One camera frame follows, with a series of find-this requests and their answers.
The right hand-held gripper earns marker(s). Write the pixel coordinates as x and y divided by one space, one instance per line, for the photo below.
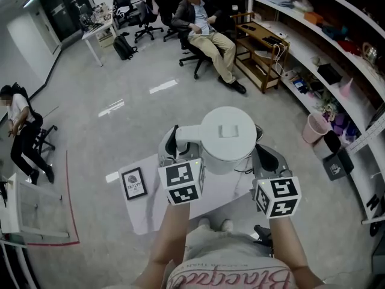
278 196

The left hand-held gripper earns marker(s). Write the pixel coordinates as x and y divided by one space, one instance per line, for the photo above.
180 179

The white electric kettle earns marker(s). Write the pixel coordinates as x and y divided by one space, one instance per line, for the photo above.
225 143

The person's left forearm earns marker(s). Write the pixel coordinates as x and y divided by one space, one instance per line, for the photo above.
168 236

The person's right forearm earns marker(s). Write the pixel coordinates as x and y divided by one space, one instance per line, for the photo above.
288 245

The black framed picture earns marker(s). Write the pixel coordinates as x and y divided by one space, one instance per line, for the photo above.
134 184

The pink waste basket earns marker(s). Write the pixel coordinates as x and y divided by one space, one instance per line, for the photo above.
314 129

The grey waste bin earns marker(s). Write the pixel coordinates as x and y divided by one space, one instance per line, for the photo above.
328 144

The white marble-top coffee table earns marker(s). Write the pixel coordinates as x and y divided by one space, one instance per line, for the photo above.
150 215

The black bin with white logo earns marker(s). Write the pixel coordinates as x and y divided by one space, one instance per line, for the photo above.
338 167

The person's right white shoe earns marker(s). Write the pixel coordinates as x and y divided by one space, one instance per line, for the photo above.
227 225

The black office chair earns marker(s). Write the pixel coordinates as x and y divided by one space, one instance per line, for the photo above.
42 137
195 59

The wooden shelf cart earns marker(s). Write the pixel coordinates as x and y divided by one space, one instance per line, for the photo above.
258 59

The white shelving unit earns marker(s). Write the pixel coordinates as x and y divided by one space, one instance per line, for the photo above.
355 101

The black box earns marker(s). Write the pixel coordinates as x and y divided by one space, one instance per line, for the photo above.
329 74

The pink cone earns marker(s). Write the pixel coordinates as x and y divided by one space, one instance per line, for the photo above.
347 89

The black backpack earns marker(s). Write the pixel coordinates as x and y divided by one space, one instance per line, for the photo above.
124 48

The white and pink office chair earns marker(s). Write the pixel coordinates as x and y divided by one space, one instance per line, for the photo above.
150 11

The white office desk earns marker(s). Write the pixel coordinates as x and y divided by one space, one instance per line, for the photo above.
96 32

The white metal-frame table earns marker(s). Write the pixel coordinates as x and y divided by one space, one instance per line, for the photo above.
12 203

